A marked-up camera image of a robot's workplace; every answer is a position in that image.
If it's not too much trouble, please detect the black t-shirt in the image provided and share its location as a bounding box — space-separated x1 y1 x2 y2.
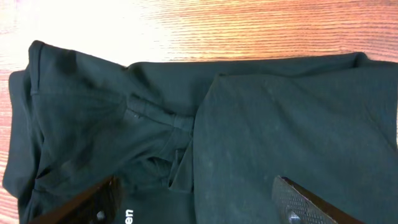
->
2 41 397 223

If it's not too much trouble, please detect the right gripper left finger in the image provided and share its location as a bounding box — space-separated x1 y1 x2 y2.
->
29 177 123 224

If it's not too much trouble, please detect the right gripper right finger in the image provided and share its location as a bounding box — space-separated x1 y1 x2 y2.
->
272 176 362 224

